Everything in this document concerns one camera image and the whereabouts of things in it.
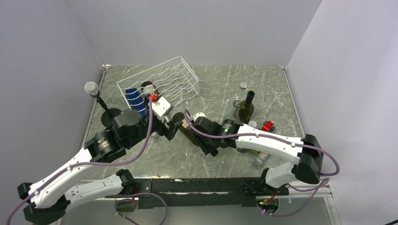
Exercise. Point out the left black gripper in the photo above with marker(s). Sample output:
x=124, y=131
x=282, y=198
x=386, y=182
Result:
x=170, y=132

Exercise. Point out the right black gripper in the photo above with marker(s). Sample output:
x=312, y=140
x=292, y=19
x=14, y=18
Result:
x=206, y=149

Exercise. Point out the dark green wine bottle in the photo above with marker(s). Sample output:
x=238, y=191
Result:
x=185, y=128

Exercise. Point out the labelled dark wine bottle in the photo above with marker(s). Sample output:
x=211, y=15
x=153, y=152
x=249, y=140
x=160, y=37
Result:
x=151, y=92

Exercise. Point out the blue glass bottle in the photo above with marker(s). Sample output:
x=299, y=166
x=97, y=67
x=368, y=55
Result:
x=136, y=101

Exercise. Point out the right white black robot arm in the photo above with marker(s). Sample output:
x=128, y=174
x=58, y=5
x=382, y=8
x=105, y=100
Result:
x=302, y=161

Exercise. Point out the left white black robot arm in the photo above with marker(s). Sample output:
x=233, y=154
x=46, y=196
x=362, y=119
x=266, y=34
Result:
x=47, y=200

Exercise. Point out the small clear round bottle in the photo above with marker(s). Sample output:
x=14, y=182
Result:
x=252, y=124

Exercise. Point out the glitter filled tube bottle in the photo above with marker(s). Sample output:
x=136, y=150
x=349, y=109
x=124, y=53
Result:
x=259, y=160

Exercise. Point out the olive green wine bottle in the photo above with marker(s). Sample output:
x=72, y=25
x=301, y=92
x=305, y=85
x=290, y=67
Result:
x=247, y=108

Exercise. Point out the clear bottle silver cap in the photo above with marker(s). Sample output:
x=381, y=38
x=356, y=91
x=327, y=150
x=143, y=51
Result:
x=243, y=87

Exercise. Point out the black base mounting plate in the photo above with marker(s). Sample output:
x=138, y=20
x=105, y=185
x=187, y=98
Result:
x=243, y=191

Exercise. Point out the black microphone on stand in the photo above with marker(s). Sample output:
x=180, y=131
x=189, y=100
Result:
x=109, y=113

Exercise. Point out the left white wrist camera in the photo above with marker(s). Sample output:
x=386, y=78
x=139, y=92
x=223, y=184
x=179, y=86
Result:
x=161, y=107

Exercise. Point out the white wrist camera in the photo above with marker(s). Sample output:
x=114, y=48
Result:
x=197, y=115
x=161, y=107

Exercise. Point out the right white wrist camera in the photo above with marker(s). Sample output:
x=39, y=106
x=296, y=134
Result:
x=197, y=115

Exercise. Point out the white wire wine rack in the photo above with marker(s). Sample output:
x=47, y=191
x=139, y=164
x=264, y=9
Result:
x=174, y=79

